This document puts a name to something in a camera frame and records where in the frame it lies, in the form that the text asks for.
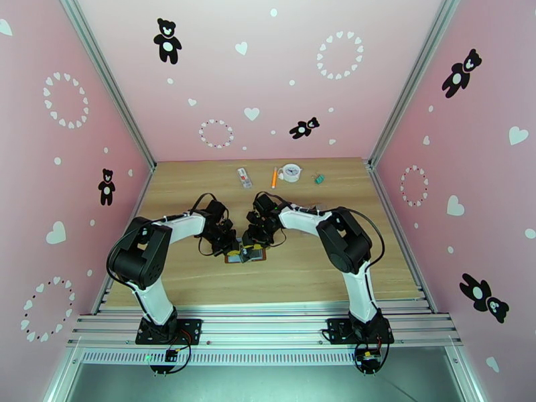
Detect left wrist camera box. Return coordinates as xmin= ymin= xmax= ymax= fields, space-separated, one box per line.
xmin=205 ymin=200 xmax=230 ymax=222

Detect slotted metal strip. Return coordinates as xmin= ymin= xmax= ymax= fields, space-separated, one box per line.
xmin=79 ymin=348 xmax=453 ymax=366

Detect aluminium corner post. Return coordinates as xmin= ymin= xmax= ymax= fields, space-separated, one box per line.
xmin=368 ymin=0 xmax=466 ymax=168
xmin=56 ymin=0 xmax=157 ymax=174

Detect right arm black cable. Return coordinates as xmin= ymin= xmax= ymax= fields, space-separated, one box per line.
xmin=255 ymin=191 xmax=385 ymax=263

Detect power connector with wires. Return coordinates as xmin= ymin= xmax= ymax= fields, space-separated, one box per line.
xmin=353 ymin=325 xmax=397 ymax=377
xmin=150 ymin=344 xmax=194 ymax=377

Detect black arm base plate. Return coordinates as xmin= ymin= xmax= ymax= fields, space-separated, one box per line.
xmin=135 ymin=318 xmax=203 ymax=345
xmin=326 ymin=318 xmax=395 ymax=346

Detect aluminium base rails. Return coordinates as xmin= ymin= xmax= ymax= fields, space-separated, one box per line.
xmin=66 ymin=302 xmax=464 ymax=349

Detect brown leather card holder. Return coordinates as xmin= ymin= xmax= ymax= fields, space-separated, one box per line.
xmin=224 ymin=249 xmax=268 ymax=265

